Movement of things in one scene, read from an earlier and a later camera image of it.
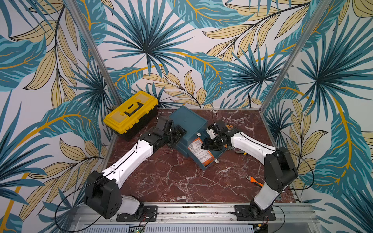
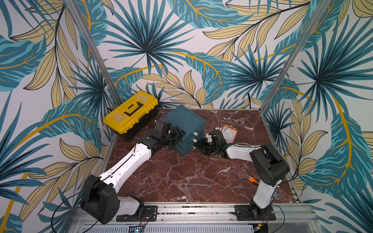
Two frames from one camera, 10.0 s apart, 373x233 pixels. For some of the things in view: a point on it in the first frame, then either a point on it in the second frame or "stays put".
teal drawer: x=216 y=154 → x=191 y=139
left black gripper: x=179 y=131 stays put
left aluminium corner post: x=112 y=94 stays put
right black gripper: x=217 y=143 stays put
